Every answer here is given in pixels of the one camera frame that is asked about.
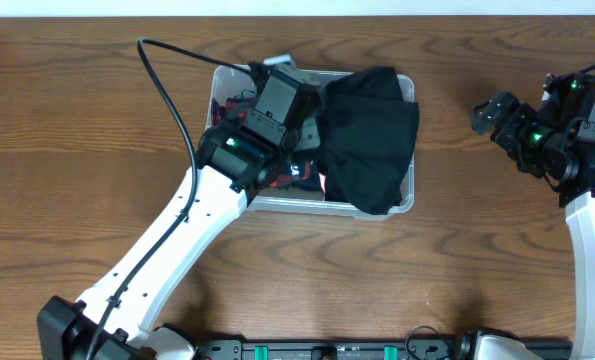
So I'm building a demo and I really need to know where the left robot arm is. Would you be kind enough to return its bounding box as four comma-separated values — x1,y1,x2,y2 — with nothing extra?
37,63,322,359

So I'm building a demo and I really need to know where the red navy plaid shirt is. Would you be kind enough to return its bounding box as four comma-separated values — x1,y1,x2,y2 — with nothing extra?
208,89,318,191

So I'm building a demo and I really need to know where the clear plastic storage bin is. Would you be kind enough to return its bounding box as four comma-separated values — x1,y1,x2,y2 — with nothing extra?
208,66,415,221

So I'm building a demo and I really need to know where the large black garment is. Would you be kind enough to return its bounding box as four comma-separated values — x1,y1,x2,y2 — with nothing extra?
318,66,419,215

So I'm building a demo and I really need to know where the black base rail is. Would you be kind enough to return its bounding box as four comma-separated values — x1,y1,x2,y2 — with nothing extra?
194,326,573,360

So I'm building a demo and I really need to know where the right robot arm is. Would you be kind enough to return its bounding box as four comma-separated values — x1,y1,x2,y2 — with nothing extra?
470,70,595,359

